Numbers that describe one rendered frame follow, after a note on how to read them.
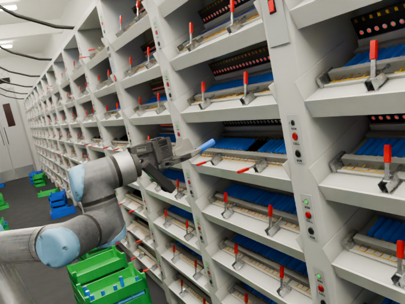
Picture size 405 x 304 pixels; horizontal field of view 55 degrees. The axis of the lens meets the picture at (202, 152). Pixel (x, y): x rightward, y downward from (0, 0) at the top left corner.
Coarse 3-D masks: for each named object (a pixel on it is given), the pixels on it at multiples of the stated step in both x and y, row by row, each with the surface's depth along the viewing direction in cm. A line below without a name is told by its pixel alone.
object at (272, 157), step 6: (210, 150) 147; (216, 150) 143; (222, 150) 140; (228, 150) 137; (234, 150) 134; (204, 156) 150; (228, 156) 136; (234, 156) 133; (240, 156) 129; (246, 156) 126; (252, 156) 123; (258, 156) 119; (264, 156) 116; (270, 156) 114; (276, 156) 112; (282, 156) 110; (252, 162) 121; (276, 162) 112; (282, 162) 110
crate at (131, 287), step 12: (132, 264) 209; (108, 276) 204; (132, 276) 209; (144, 276) 193; (96, 288) 201; (108, 288) 201; (120, 288) 187; (132, 288) 190; (144, 288) 193; (84, 300) 183; (96, 300) 182; (108, 300) 184
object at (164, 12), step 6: (156, 0) 145; (162, 0) 146; (168, 0) 136; (174, 0) 133; (180, 0) 131; (186, 0) 128; (162, 6) 142; (168, 6) 139; (174, 6) 136; (162, 12) 145; (168, 12) 141
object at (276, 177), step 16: (240, 128) 147; (256, 128) 138; (272, 128) 130; (192, 160) 155; (224, 160) 138; (240, 160) 130; (224, 176) 135; (240, 176) 124; (256, 176) 116; (272, 176) 108; (288, 176) 101
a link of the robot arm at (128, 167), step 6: (114, 156) 104; (120, 156) 104; (126, 156) 104; (120, 162) 102; (126, 162) 103; (132, 162) 103; (120, 168) 102; (126, 168) 102; (132, 168) 103; (126, 174) 103; (132, 174) 103; (126, 180) 103; (132, 180) 105
